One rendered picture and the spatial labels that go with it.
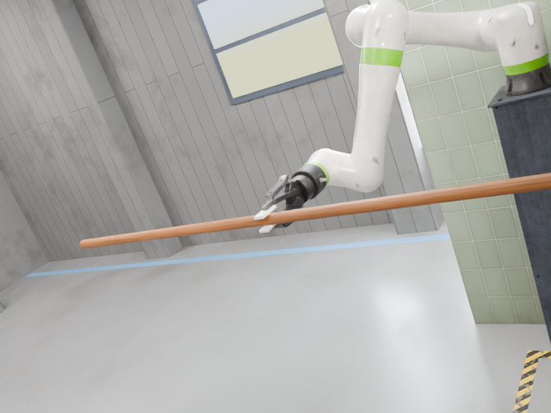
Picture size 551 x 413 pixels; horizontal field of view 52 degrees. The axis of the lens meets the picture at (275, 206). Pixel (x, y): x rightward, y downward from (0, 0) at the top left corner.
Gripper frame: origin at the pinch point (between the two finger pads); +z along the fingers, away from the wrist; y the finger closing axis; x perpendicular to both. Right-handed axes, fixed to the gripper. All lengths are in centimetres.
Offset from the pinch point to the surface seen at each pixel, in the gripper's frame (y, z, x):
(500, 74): 4, -123, -34
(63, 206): 54, -247, 473
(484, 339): 120, -110, -3
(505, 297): 106, -123, -13
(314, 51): -17, -250, 111
